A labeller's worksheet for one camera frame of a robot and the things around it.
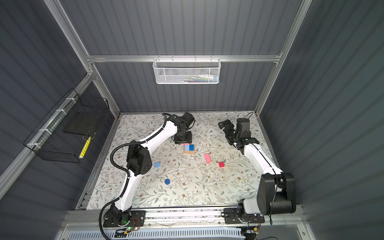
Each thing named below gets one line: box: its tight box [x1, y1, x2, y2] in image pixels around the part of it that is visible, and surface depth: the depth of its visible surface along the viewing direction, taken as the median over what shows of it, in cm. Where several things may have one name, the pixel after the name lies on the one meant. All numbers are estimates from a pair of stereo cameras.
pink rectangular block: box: [204, 153, 212, 163], surface depth 98 cm
